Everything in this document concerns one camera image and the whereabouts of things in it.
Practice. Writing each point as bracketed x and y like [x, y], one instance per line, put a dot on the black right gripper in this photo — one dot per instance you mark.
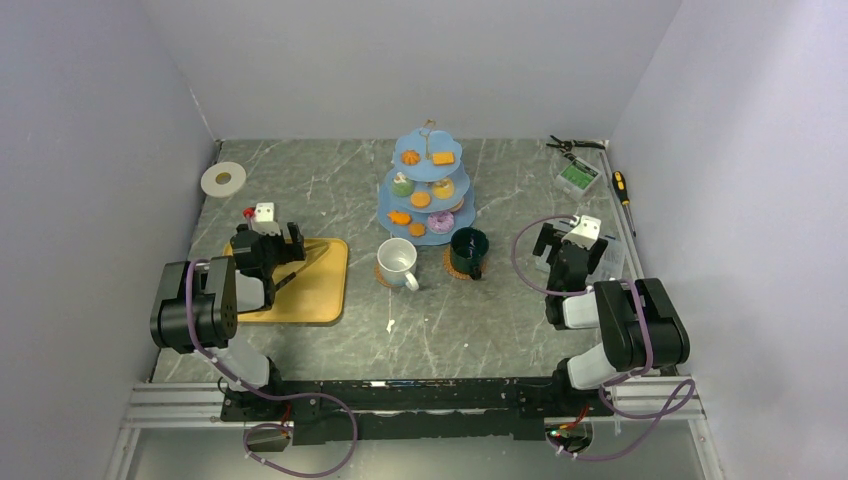
[544, 239]

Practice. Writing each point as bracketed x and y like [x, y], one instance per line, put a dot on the orange flower cookie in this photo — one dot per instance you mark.
[417, 229]

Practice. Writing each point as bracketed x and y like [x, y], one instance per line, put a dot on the green cupcake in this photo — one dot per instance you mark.
[402, 186]

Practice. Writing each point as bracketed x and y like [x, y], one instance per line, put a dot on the black pliers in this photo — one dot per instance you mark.
[567, 147]

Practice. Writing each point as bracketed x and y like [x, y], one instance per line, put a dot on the square cracker biscuit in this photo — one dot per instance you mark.
[443, 158]

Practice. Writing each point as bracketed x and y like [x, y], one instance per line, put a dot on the purple sprinkled donut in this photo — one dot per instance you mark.
[441, 222]

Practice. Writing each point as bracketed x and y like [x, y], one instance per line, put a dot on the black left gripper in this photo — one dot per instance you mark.
[293, 251]

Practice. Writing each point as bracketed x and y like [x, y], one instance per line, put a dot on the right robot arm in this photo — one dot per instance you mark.
[640, 329]

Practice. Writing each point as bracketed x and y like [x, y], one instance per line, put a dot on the white and blue mug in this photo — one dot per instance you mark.
[397, 258]

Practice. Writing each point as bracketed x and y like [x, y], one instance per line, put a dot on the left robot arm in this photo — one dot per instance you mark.
[197, 304]

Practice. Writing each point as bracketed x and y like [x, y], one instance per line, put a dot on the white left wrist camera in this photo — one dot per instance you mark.
[264, 219]

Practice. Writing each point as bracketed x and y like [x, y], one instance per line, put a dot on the yellow cupcake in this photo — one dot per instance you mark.
[443, 189]

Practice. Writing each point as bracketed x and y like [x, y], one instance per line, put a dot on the green and white box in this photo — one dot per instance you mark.
[577, 178]

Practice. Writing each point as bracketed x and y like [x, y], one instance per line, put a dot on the black metal serving tongs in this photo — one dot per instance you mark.
[313, 254]

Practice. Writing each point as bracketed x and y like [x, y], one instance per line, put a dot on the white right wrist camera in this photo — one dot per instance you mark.
[585, 232]

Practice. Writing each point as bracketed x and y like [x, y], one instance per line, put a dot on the woven rattan coaster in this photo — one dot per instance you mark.
[380, 278]
[450, 266]

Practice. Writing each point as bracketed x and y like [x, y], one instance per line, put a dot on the yellow black screwdriver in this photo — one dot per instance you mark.
[619, 184]

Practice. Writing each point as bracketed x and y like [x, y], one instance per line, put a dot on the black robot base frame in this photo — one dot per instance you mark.
[320, 411]

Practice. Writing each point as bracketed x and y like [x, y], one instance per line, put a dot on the orange fish cookie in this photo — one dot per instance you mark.
[399, 218]

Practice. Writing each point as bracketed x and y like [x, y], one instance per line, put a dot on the orange striped round cookie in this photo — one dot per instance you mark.
[410, 157]

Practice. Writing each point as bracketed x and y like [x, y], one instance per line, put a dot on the round brown cookie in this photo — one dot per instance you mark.
[420, 199]

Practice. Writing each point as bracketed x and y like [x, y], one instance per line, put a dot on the clear plastic compartment box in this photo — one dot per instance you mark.
[611, 265]

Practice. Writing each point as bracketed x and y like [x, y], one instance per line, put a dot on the blue three-tier cake stand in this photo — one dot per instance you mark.
[426, 140]

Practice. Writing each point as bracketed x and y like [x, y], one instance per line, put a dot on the white tape roll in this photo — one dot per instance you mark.
[223, 180]

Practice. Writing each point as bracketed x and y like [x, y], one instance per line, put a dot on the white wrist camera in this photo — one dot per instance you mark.
[585, 232]
[264, 219]

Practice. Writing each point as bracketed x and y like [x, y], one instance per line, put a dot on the yellow serving tray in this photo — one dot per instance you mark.
[315, 296]

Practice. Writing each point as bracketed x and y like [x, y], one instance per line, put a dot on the dark green mug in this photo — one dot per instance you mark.
[467, 251]

